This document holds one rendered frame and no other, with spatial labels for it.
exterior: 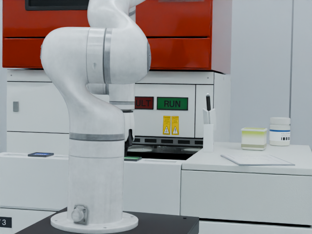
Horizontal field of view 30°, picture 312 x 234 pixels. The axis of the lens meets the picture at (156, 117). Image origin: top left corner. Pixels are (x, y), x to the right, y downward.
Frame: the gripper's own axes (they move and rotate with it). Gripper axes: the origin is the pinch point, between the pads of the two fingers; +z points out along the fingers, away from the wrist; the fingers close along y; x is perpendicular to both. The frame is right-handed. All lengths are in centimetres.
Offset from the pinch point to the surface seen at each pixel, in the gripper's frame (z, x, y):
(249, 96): -18, 155, -86
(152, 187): 3.0, -16.3, 38.1
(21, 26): -45, -13, -49
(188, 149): -0.9, 30.8, -1.1
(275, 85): -26, 164, -74
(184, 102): -17.8, 30.2, -3.3
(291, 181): -1, 6, 66
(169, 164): -3.3, -13.5, 41.5
